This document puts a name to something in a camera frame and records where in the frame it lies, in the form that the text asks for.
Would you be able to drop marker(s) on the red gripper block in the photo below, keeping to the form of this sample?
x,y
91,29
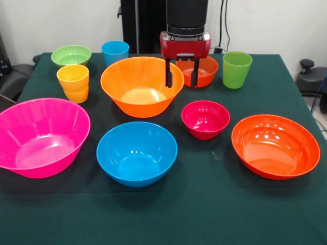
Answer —
x,y
185,46

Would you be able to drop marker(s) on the small red-orange bowl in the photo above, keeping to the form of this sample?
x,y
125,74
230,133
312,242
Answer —
x,y
207,74

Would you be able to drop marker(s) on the large orange bowl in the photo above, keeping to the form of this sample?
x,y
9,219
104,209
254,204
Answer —
x,y
138,84

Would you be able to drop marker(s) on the small crimson bowl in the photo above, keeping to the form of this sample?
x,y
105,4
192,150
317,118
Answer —
x,y
205,120

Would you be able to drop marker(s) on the green cup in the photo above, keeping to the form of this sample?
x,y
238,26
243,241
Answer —
x,y
236,71

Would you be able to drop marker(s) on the blue cup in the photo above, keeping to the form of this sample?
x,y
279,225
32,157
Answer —
x,y
112,54

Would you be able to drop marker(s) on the blue bowl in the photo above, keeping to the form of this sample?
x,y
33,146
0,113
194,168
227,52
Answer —
x,y
136,153

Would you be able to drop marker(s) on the yellow cup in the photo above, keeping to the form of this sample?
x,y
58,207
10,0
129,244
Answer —
x,y
76,97
72,79

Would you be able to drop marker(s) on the green bowl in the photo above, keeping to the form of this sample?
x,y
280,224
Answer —
x,y
71,54

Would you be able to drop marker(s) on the wide red-orange bowl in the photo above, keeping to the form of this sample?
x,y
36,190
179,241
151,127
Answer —
x,y
276,148

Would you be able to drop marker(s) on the dark green tablecloth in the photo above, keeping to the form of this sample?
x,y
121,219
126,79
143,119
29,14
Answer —
x,y
204,204

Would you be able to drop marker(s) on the large magenta bowl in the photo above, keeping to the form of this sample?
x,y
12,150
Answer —
x,y
38,127

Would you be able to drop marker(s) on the grey pedestal foot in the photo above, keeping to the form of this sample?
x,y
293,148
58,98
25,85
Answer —
x,y
310,81
12,81

